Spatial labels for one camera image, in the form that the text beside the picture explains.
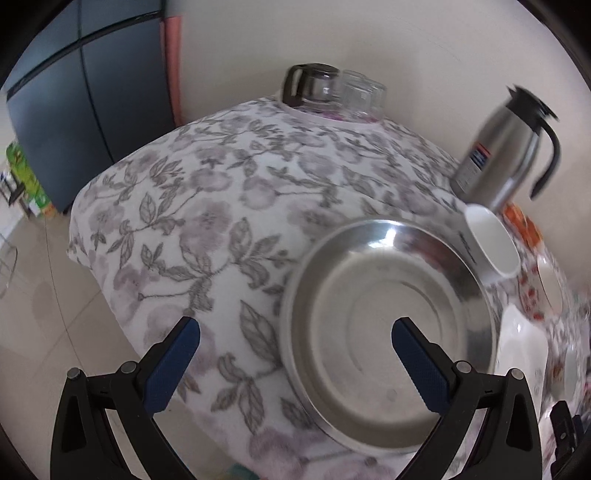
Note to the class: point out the pink foam pipe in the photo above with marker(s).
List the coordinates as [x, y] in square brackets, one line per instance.
[170, 39]

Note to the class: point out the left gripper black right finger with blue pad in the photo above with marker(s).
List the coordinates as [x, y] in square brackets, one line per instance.
[508, 443]

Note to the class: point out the dark blue refrigerator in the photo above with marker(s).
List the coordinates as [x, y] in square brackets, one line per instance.
[89, 89]

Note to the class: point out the clear glass tumblers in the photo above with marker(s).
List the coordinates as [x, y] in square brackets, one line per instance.
[362, 99]

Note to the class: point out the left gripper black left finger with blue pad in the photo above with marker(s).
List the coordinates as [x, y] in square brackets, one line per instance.
[83, 444]

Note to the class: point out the stainless steel thermos jug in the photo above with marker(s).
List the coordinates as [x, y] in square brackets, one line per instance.
[504, 152]

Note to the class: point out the orange snack packet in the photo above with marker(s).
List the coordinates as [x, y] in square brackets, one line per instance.
[523, 226]

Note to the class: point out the strawberry pattern bowl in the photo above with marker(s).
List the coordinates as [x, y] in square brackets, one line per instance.
[540, 290]

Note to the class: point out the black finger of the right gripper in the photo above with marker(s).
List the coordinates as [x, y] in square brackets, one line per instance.
[567, 430]

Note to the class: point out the glass coffee pot black handle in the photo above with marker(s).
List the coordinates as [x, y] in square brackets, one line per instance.
[312, 86]

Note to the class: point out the white MAX cup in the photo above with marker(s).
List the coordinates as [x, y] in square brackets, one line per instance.
[488, 246]

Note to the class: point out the green cardboard box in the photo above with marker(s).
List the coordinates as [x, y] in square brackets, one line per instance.
[34, 196]

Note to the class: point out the white ceramic dish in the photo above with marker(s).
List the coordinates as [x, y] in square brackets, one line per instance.
[524, 346]

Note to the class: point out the floral grey tablecloth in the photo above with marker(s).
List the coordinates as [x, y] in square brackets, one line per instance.
[210, 219]

